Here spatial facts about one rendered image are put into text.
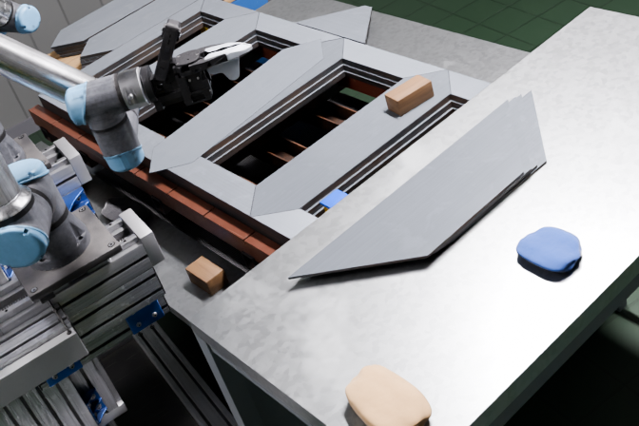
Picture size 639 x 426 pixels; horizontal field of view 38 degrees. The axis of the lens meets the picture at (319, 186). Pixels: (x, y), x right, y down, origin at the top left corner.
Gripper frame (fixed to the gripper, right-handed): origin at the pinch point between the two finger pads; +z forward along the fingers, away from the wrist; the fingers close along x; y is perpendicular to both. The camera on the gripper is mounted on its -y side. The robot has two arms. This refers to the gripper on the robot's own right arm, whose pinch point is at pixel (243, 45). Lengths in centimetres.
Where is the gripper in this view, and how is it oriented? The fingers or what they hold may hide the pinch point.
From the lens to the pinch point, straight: 177.2
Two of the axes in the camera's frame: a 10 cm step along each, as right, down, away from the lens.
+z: 9.6, -2.8, -0.4
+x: 0.9, 4.6, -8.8
